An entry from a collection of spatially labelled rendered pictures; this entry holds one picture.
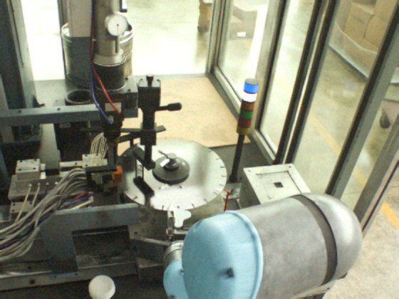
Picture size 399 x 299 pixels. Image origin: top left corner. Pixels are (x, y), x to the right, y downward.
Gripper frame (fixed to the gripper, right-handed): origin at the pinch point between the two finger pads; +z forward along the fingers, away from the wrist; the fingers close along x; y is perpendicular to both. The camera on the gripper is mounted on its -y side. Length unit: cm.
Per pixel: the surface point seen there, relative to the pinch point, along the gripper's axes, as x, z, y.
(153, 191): 9.7, 3.8, -4.4
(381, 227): -32, 113, 139
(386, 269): -49, 86, 128
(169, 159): 18.3, 8.1, -0.1
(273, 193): 9.0, 11.6, 32.2
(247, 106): 35.1, 18.9, 23.7
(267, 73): 49, 46, 37
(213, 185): 11.7, 6.5, 12.5
